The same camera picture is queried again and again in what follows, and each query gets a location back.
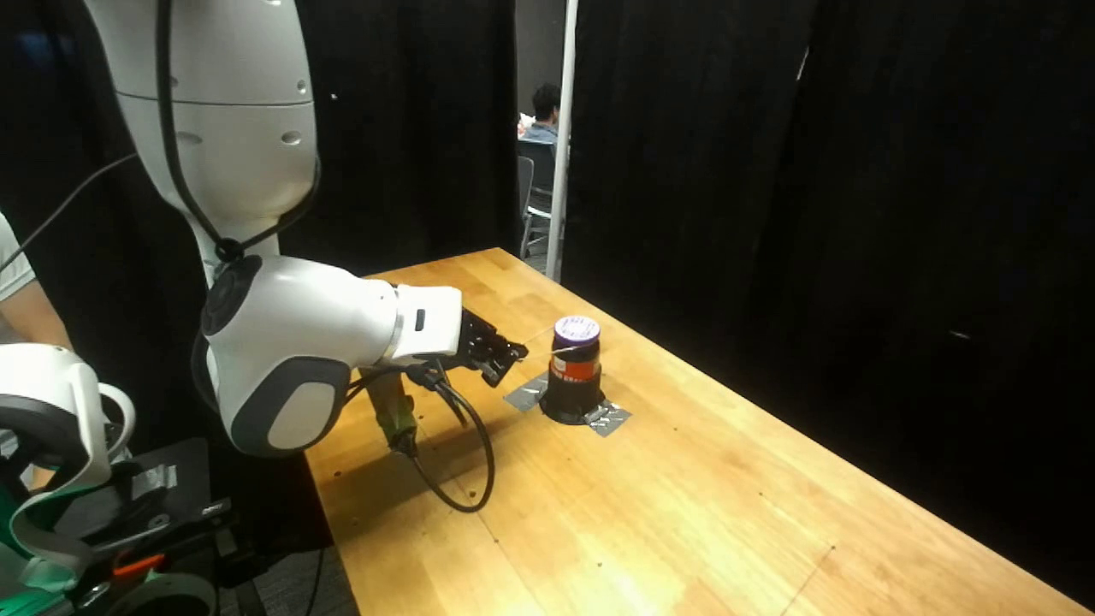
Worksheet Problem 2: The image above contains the orange handled tool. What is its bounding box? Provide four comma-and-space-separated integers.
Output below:
104, 550, 171, 583

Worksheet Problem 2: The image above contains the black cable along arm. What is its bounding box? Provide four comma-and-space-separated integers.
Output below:
151, 0, 292, 259

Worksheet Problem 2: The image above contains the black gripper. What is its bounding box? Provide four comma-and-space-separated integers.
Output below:
455, 308, 530, 390

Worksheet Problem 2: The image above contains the grey duct tape piece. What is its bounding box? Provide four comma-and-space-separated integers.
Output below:
582, 401, 633, 439
504, 373, 555, 416

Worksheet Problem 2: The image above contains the white vertical pole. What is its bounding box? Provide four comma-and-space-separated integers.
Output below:
545, 0, 582, 285

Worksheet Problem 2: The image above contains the person in blue shirt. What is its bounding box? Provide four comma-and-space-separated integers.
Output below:
515, 81, 565, 148

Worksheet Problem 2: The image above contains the black curtain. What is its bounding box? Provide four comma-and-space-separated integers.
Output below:
566, 0, 1095, 609
0, 0, 522, 550

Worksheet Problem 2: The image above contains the person in light shirt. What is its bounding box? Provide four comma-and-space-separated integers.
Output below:
0, 211, 76, 351

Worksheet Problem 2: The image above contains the black looping camera cable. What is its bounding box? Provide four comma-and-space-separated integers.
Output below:
389, 355, 500, 517

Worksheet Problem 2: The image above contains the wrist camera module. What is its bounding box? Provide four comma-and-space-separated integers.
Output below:
361, 365, 423, 460

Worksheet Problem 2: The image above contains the grey chair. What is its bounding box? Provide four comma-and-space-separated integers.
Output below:
515, 139, 557, 259

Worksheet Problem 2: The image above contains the pale flat strap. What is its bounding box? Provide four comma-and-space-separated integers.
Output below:
4, 452, 120, 587

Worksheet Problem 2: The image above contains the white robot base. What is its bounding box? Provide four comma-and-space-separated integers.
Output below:
0, 338, 139, 494

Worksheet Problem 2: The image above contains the thin grey cable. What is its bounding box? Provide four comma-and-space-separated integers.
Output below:
17, 149, 144, 254

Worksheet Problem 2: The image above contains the dark jar with purple lid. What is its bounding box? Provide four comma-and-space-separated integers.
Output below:
538, 311, 608, 427

